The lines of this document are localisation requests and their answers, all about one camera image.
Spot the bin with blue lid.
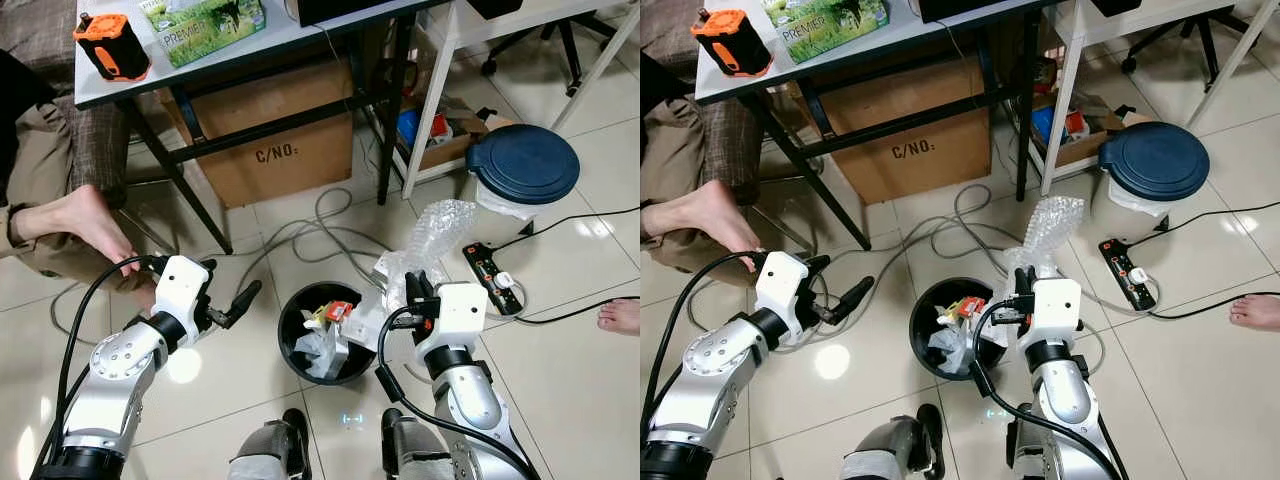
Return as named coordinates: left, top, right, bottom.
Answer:
left=1096, top=120, right=1212, bottom=220
left=464, top=123, right=582, bottom=224

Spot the black monitor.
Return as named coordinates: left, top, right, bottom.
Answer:
left=284, top=0, right=447, bottom=29
left=914, top=0, right=1062, bottom=24

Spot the bare foot of bystander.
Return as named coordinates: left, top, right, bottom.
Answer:
left=1227, top=292, right=1280, bottom=334
left=596, top=297, right=641, bottom=337

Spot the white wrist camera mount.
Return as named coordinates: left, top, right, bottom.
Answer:
left=1029, top=277, right=1085, bottom=347
left=756, top=249, right=812, bottom=337
left=412, top=281, right=489, bottom=364
left=152, top=254, right=214, bottom=347

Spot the green printed tissue box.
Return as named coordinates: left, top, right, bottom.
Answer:
left=139, top=0, right=269, bottom=70
left=761, top=0, right=892, bottom=64

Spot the large brown cardboard box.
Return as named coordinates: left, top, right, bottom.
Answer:
left=809, top=50, right=994, bottom=207
left=159, top=58, right=357, bottom=210

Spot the blue packet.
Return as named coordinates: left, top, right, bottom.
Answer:
left=396, top=107, right=427, bottom=152
left=1031, top=104, right=1060, bottom=147

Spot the white crumpled plastic trash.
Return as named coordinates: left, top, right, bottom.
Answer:
left=292, top=290, right=402, bottom=382
left=924, top=305, right=1002, bottom=377

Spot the seated person in beige trousers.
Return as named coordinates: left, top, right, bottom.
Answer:
left=640, top=48, right=773, bottom=278
left=0, top=48, right=167, bottom=313

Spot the clear bubble wrap sheet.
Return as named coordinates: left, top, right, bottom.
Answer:
left=371, top=197, right=480, bottom=322
left=999, top=194, right=1087, bottom=302

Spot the red yellow snack wrapper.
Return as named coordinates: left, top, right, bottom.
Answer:
left=934, top=295, right=987, bottom=324
left=304, top=299, right=354, bottom=330

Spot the grey table with black frame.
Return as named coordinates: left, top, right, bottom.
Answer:
left=74, top=0, right=447, bottom=257
left=692, top=0, right=1062, bottom=252

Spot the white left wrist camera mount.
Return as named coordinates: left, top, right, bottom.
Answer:
left=756, top=249, right=812, bottom=337
left=152, top=254, right=214, bottom=347

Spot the small open cardboard box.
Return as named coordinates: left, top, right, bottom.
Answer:
left=1029, top=93, right=1152, bottom=167
left=394, top=94, right=517, bottom=174

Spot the black round rubbish bin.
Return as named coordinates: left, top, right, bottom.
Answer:
left=907, top=276, right=1012, bottom=382
left=276, top=280, right=380, bottom=389

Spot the robot right leg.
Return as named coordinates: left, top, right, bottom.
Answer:
left=1004, top=414, right=1077, bottom=480
left=379, top=407, right=462, bottom=480

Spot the black orange power strip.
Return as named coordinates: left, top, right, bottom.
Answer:
left=461, top=242, right=525, bottom=318
left=1097, top=236, right=1162, bottom=312

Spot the robot left leg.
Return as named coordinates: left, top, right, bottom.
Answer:
left=227, top=407, right=314, bottom=480
left=839, top=402, right=947, bottom=480

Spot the robot leg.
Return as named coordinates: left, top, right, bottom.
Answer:
left=1004, top=414, right=1077, bottom=480
left=227, top=407, right=314, bottom=480
left=839, top=402, right=947, bottom=480
left=379, top=407, right=462, bottom=480

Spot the white metal table frame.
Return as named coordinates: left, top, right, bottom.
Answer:
left=1039, top=0, right=1280, bottom=197
left=399, top=0, right=641, bottom=202

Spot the orange black portable device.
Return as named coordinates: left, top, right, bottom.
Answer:
left=689, top=7, right=775, bottom=80
left=72, top=11, right=154, bottom=84

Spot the black office chair base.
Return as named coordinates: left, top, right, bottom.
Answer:
left=1119, top=8, right=1257, bottom=77
left=479, top=14, right=622, bottom=102

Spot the black floor cable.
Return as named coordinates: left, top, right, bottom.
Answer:
left=1124, top=199, right=1280, bottom=247
left=1149, top=289, right=1280, bottom=322
left=514, top=294, right=641, bottom=327
left=489, top=204, right=641, bottom=252

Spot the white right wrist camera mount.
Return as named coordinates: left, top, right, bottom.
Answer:
left=412, top=281, right=489, bottom=364
left=1029, top=277, right=1085, bottom=347

